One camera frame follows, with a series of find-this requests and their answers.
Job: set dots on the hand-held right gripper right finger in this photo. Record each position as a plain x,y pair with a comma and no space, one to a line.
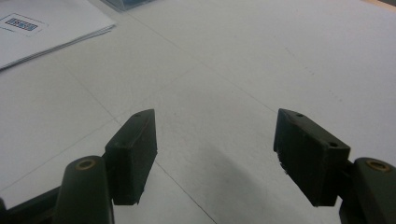
311,155

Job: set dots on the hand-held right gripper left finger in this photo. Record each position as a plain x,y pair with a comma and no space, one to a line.
134,155

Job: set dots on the blue ink pad box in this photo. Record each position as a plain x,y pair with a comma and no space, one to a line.
130,3

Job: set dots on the white paper stack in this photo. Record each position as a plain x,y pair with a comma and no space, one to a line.
62,34

